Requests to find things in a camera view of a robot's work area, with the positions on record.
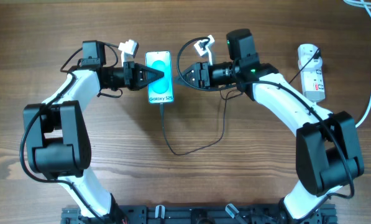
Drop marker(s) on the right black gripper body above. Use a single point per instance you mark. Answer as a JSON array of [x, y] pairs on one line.
[[222, 73]]

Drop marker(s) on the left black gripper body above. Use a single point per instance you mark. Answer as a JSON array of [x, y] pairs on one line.
[[121, 78]]

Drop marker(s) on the white power strip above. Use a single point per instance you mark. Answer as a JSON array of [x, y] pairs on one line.
[[310, 64]]

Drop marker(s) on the turquoise screen smartphone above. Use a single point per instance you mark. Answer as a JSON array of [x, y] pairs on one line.
[[160, 91]]

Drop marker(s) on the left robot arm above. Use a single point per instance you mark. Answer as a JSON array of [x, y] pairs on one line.
[[55, 147]]

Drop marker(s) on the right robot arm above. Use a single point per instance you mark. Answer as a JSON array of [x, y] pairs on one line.
[[328, 154]]

